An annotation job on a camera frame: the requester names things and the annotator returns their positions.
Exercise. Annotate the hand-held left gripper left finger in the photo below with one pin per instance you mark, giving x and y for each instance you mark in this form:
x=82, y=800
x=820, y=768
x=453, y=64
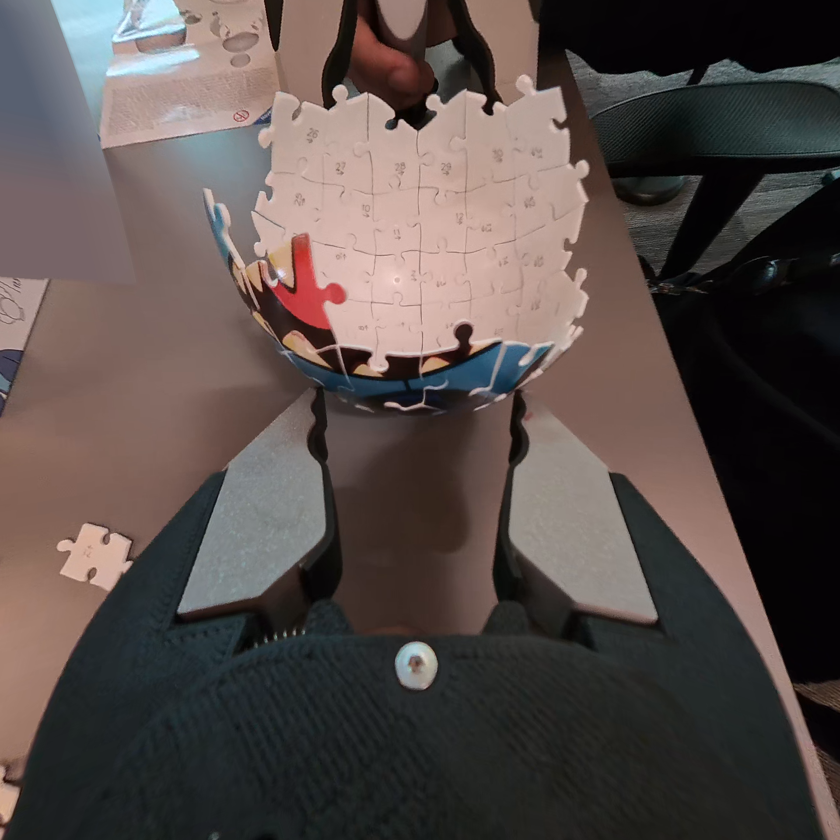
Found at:
x=262, y=525

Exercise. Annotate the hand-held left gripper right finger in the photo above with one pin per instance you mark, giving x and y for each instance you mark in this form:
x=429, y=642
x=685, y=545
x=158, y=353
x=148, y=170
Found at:
x=571, y=531

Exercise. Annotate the puzzle ball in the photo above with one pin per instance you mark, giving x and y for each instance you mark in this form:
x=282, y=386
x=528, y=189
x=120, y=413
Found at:
x=407, y=229

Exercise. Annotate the cartoon print puzzle box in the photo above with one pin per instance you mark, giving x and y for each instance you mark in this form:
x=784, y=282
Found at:
x=19, y=315

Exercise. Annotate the person's right hand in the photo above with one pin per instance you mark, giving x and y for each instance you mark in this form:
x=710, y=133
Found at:
x=387, y=75

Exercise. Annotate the person's dark clothed body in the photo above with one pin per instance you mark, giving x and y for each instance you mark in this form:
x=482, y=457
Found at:
x=754, y=426

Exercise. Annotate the printed instruction leaflet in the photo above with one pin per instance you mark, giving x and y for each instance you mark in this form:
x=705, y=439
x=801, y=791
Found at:
x=184, y=98

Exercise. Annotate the grey office chair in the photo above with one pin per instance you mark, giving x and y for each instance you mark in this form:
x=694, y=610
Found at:
x=709, y=124

